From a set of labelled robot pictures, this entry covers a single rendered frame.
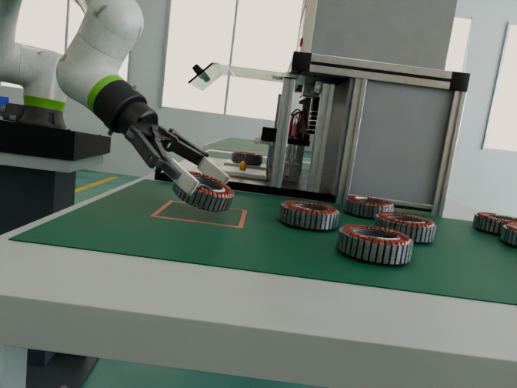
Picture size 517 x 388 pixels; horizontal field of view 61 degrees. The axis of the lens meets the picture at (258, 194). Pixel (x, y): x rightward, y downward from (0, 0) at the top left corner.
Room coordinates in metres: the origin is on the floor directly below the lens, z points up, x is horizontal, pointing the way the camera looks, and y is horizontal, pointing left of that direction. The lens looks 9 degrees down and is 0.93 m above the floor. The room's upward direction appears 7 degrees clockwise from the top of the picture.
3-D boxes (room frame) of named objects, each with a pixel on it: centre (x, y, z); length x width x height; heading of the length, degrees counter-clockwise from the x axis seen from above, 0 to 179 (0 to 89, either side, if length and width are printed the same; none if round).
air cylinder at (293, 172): (1.35, -0.09, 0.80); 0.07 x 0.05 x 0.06; 0
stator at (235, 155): (1.60, 0.06, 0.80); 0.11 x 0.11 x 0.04
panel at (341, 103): (1.47, -0.20, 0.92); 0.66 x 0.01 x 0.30; 0
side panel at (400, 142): (1.15, -0.34, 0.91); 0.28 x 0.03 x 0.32; 90
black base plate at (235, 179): (1.47, 0.04, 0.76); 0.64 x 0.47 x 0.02; 0
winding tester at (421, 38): (1.46, -0.26, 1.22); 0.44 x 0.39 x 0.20; 0
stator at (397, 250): (0.67, -0.19, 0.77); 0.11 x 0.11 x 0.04
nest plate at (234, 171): (1.35, 0.06, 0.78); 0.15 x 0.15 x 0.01; 0
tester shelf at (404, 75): (1.47, -0.26, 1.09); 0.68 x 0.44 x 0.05; 0
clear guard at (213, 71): (1.27, 0.05, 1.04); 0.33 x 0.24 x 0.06; 90
